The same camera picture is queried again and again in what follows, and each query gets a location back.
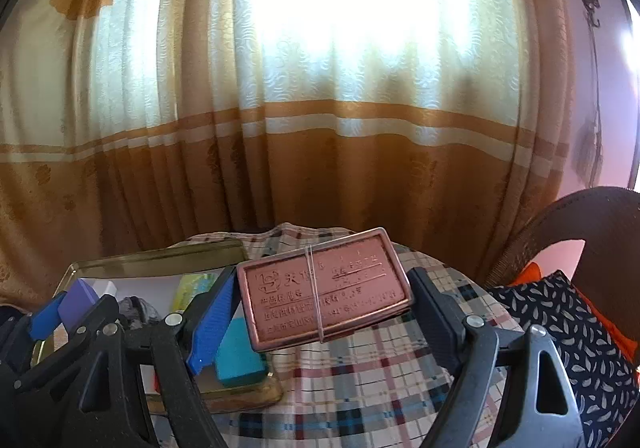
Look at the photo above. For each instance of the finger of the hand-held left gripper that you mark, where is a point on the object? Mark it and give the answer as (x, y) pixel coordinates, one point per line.
(45, 320)
(102, 310)

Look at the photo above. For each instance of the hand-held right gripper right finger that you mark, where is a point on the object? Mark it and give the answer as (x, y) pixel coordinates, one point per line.
(432, 313)

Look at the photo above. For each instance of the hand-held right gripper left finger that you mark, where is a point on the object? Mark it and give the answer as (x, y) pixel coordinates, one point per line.
(215, 323)

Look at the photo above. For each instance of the white charger plug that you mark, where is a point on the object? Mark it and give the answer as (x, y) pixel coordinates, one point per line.
(107, 289)

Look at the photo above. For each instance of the small purple box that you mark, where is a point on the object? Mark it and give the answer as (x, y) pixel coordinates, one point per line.
(77, 300)

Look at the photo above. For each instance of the clear plastic box green label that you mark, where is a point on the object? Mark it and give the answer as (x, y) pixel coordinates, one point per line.
(192, 293)

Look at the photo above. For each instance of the teal building block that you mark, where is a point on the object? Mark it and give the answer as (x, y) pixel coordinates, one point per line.
(240, 353)

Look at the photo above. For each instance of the gold tin tray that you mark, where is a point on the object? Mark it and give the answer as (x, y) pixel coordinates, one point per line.
(200, 250)

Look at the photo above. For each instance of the copper tin box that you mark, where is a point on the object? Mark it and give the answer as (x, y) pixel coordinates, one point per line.
(325, 288)

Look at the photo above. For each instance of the navy feather print cushion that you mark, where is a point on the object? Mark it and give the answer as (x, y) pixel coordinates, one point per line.
(575, 328)

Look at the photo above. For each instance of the cream and orange curtain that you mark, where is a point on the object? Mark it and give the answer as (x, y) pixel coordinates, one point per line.
(350, 152)

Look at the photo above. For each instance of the orange cushion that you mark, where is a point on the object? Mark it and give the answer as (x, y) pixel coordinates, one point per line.
(620, 333)

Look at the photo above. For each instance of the brown wicker chair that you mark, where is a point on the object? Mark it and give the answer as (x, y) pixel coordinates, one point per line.
(615, 213)

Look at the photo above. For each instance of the dark metal wall hook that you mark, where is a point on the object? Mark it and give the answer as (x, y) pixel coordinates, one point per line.
(592, 2)

